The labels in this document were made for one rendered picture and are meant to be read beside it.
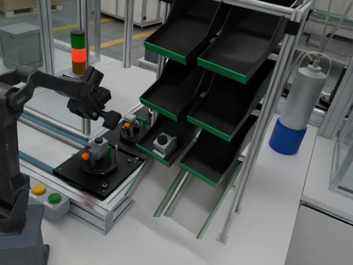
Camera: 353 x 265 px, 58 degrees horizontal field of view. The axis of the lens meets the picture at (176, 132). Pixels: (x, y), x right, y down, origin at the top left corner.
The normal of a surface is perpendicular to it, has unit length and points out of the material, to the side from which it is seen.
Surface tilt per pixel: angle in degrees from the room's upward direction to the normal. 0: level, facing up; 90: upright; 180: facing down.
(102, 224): 90
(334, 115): 90
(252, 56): 25
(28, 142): 0
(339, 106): 90
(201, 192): 45
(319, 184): 0
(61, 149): 0
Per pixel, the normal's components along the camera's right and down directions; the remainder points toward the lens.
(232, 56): -0.13, -0.59
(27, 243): 0.14, -0.83
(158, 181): -0.33, -0.32
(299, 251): -0.45, 0.44
